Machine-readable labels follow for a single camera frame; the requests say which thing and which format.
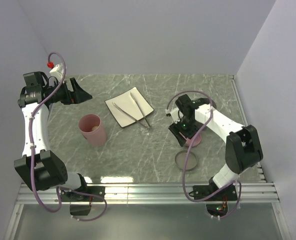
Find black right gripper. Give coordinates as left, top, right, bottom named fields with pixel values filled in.
left=168, top=116, right=200, bottom=147

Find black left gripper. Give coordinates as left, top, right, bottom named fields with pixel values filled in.
left=44, top=77, right=92, bottom=105

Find pink lid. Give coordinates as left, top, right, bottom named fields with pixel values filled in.
left=180, top=133, right=202, bottom=147

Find pink cup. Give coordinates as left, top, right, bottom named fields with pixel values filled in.
left=78, top=114, right=107, bottom=147

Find grey lid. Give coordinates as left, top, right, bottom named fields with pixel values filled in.
left=174, top=150, right=199, bottom=172

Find metal tongs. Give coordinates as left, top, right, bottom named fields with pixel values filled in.
left=112, top=91, right=152, bottom=130

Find grey metal cup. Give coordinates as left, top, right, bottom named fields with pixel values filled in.
left=205, top=98, right=217, bottom=109

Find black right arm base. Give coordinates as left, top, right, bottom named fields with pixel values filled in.
left=189, top=183, right=242, bottom=220

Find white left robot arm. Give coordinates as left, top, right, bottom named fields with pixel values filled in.
left=14, top=71, right=93, bottom=201

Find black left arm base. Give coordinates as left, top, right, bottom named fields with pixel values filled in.
left=60, top=186, right=107, bottom=219

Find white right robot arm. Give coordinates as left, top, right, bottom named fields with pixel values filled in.
left=165, top=91, right=264, bottom=200

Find white square plate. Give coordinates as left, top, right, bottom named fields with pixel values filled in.
left=105, top=87, right=154, bottom=128

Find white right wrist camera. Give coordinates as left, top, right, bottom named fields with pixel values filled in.
left=165, top=107, right=182, bottom=124

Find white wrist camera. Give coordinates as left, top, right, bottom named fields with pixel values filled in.
left=47, top=61, right=66, bottom=82
left=165, top=107, right=182, bottom=124

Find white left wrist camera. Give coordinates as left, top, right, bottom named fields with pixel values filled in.
left=47, top=61, right=66, bottom=82

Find aluminium rail frame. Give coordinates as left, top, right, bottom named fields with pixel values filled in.
left=6, top=74, right=291, bottom=240

